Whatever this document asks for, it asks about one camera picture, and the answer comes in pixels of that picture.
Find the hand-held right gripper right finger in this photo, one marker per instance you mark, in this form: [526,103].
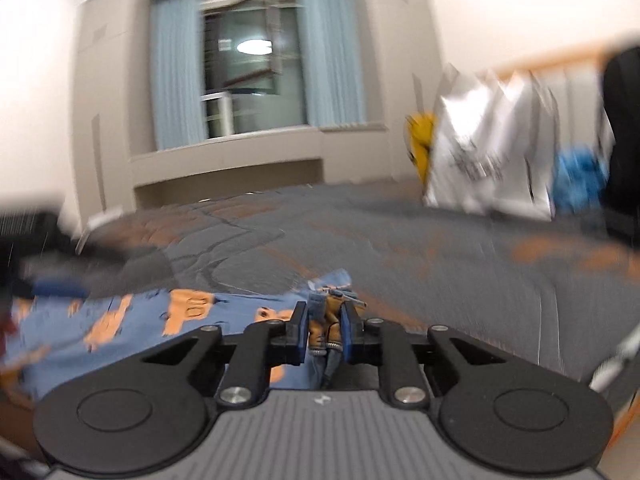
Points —
[350,335]

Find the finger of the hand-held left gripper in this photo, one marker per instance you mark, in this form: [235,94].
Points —
[75,280]

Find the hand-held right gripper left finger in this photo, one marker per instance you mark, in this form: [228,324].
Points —
[299,332]

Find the blue pants with orange print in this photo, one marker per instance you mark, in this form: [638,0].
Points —
[150,340]

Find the grey and orange quilted bed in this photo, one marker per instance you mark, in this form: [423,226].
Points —
[400,260]

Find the tall grey wardrobe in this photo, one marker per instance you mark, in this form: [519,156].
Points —
[105,120]

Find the grey window bench cabinet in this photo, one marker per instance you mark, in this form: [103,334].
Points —
[250,160]

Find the yellow plastic bag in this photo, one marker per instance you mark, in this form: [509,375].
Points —
[420,140]

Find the light blue curtain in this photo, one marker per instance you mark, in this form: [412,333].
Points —
[177,75]
[332,50]

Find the white shopping bag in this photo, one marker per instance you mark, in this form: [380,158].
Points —
[490,150]

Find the dark framed window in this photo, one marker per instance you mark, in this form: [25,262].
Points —
[252,65]

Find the blue bag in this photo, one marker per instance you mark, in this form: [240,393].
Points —
[580,180]

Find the wooden padded headboard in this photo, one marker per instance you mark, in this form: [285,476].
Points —
[545,67]

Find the dark object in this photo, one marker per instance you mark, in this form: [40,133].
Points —
[625,140]

